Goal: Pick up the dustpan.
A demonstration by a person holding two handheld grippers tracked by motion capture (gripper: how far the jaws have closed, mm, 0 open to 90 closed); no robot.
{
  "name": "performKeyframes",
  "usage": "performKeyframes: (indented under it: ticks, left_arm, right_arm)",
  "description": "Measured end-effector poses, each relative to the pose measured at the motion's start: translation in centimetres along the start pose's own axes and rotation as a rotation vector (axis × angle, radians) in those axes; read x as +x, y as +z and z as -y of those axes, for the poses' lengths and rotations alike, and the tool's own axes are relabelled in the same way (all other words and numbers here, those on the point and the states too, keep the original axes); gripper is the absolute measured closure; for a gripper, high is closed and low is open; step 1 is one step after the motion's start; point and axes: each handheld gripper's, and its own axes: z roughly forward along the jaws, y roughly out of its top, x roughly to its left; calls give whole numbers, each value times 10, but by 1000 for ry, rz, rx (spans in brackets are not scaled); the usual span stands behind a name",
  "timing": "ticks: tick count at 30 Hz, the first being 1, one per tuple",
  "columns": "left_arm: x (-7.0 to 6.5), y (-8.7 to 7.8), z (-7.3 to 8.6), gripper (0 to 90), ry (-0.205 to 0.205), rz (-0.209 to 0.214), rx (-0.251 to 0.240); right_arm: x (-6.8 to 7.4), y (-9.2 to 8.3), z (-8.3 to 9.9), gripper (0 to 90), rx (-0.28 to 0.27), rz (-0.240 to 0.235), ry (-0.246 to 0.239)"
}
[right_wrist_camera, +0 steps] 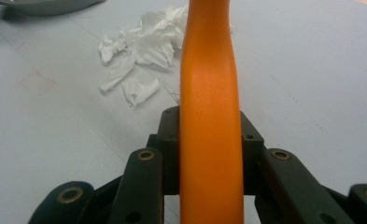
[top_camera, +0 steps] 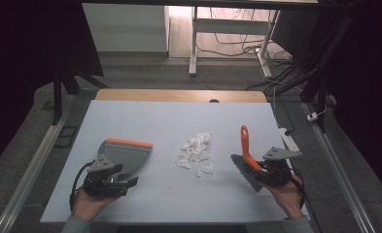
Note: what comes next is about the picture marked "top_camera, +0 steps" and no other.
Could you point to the wooden table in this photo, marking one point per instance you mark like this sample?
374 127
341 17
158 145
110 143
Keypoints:
179 95

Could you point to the black frame on floor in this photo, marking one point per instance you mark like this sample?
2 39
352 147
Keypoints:
66 137

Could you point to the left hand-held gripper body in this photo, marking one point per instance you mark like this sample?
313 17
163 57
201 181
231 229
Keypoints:
99 181

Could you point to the black tripod stand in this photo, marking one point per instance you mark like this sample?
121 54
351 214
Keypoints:
58 97

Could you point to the white power strip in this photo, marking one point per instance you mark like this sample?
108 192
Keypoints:
289 139

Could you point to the pale blue table mat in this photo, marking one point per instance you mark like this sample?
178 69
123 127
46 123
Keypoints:
179 197

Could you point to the grey dustpan with orange edge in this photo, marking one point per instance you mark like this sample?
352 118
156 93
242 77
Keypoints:
127 157

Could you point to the white cabinet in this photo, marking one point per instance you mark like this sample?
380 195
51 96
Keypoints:
125 27

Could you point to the person's left hand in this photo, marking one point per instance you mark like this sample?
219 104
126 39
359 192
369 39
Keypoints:
88 205

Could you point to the dark curtain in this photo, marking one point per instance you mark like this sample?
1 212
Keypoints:
23 64
373 97

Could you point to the white plug adapter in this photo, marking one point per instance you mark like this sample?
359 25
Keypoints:
312 116

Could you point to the metal floor rail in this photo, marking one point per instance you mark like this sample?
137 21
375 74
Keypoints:
33 161
337 168

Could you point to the black metal stand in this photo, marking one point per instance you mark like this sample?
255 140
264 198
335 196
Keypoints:
321 74

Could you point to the white desk frame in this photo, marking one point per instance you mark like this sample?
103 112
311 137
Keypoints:
230 26

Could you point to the person's right hand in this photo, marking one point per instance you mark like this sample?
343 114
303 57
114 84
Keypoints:
285 197

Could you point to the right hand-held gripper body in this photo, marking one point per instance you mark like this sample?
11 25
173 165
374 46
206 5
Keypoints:
276 168

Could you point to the pile of white paper scraps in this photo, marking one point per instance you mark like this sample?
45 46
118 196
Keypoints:
195 153

